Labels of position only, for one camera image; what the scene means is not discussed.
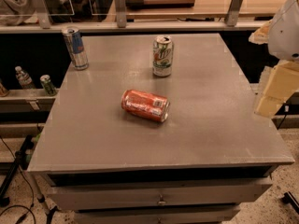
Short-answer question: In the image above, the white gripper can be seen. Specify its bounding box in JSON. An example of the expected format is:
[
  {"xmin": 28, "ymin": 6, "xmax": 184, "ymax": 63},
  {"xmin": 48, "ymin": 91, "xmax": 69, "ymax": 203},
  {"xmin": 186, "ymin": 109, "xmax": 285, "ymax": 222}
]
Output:
[{"xmin": 249, "ymin": 0, "xmax": 299, "ymax": 119}]

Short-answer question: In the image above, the red coke can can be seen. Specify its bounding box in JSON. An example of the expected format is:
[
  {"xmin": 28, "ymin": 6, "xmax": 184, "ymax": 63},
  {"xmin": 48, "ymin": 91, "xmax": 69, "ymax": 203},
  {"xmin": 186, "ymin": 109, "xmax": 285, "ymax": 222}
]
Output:
[{"xmin": 121, "ymin": 90, "xmax": 170, "ymax": 122}]

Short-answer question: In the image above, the green white 7up can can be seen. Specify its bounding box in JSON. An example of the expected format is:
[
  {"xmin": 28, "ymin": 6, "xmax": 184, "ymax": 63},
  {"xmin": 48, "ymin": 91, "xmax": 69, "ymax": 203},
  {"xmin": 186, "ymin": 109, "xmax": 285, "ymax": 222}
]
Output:
[{"xmin": 152, "ymin": 35, "xmax": 174, "ymax": 77}]

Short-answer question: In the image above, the blue silver red bull can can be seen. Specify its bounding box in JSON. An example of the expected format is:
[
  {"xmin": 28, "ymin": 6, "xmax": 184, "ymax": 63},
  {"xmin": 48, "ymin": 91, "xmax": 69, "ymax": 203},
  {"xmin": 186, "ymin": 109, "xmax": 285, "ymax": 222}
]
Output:
[{"xmin": 62, "ymin": 27, "xmax": 89, "ymax": 70}]

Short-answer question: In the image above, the small green can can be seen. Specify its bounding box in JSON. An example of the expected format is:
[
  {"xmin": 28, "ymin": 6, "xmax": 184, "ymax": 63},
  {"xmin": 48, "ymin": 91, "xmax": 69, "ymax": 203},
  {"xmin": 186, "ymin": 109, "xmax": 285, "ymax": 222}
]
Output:
[{"xmin": 40, "ymin": 75, "xmax": 57, "ymax": 96}]

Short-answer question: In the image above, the grey drawer cabinet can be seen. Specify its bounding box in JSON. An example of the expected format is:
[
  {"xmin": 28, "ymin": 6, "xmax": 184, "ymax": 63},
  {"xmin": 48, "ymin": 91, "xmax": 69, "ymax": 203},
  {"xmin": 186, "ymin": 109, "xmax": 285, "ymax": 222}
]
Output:
[{"xmin": 29, "ymin": 34, "xmax": 293, "ymax": 224}]

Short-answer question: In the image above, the black object on floor right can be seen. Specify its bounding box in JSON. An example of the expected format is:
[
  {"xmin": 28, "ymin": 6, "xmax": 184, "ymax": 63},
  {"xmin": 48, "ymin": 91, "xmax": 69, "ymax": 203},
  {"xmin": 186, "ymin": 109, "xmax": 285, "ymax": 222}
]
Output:
[{"xmin": 282, "ymin": 191, "xmax": 299, "ymax": 215}]

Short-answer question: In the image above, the lower grey drawer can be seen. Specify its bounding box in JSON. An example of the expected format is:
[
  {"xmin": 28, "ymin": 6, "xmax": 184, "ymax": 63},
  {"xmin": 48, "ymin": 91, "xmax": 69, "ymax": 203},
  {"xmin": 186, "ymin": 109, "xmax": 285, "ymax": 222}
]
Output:
[{"xmin": 74, "ymin": 205, "xmax": 240, "ymax": 224}]

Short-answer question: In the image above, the grey drawer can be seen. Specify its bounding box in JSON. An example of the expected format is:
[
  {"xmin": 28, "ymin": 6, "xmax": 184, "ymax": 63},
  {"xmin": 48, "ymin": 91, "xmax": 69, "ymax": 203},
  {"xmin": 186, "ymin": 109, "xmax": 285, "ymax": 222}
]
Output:
[
  {"xmin": 74, "ymin": 205, "xmax": 240, "ymax": 224},
  {"xmin": 49, "ymin": 177, "xmax": 272, "ymax": 211}
]

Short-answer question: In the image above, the upper grey drawer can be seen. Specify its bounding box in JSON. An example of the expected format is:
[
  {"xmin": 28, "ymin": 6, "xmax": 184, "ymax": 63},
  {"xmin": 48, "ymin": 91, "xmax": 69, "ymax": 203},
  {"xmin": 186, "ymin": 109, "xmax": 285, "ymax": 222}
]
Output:
[{"xmin": 49, "ymin": 177, "xmax": 272, "ymax": 211}]

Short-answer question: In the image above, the clear plastic water bottle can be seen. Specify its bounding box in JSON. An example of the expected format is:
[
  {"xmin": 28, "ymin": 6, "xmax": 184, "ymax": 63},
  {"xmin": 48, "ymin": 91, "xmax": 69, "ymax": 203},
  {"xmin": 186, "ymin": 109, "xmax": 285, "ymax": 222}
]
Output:
[{"xmin": 15, "ymin": 66, "xmax": 36, "ymax": 90}]

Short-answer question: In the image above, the grey cloth pile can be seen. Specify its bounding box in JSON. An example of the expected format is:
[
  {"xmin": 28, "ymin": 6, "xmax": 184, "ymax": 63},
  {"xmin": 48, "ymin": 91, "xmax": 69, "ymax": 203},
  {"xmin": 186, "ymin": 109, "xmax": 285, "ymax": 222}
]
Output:
[{"xmin": 0, "ymin": 0, "xmax": 72, "ymax": 26}]

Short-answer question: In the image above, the black tripod stand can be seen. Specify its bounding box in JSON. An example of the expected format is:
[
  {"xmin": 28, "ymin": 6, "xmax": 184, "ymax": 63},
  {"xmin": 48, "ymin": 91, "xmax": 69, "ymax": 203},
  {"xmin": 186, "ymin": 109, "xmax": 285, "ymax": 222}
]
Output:
[{"xmin": 0, "ymin": 135, "xmax": 34, "ymax": 207}]

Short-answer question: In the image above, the brown bottle at left edge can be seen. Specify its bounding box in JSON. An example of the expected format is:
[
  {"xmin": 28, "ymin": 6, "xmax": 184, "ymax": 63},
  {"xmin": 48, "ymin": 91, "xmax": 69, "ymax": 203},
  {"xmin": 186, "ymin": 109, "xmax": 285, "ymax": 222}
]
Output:
[{"xmin": 0, "ymin": 79, "xmax": 8, "ymax": 97}]

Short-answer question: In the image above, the grey metal post right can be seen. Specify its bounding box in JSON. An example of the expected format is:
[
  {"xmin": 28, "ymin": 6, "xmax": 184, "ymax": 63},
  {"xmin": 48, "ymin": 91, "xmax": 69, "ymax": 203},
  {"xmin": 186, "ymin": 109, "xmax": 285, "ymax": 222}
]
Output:
[{"xmin": 224, "ymin": 0, "xmax": 243, "ymax": 26}]

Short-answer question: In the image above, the grey metal post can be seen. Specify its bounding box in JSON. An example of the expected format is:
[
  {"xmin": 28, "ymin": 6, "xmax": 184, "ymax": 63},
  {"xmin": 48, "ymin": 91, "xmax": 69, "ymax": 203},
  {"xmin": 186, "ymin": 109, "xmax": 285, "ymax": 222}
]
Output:
[
  {"xmin": 32, "ymin": 0, "xmax": 51, "ymax": 29},
  {"xmin": 114, "ymin": 0, "xmax": 127, "ymax": 28},
  {"xmin": 224, "ymin": 0, "xmax": 243, "ymax": 26}
]

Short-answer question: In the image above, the grey metal post middle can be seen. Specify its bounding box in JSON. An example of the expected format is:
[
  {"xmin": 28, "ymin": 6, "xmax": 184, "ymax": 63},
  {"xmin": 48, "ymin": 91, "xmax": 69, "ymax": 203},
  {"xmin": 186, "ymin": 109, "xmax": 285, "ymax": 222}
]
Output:
[{"xmin": 114, "ymin": 0, "xmax": 127, "ymax": 28}]

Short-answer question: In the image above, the grey metal post left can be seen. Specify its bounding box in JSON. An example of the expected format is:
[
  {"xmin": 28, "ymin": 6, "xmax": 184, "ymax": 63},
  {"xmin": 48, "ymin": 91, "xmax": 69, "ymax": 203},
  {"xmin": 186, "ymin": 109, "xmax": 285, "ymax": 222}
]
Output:
[{"xmin": 32, "ymin": 0, "xmax": 51, "ymax": 29}]

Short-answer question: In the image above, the black floor cable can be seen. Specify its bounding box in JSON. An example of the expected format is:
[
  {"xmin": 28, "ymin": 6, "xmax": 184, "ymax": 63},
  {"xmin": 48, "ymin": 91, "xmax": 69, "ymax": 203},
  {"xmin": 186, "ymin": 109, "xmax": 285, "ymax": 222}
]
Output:
[{"xmin": 0, "ymin": 135, "xmax": 37, "ymax": 224}]

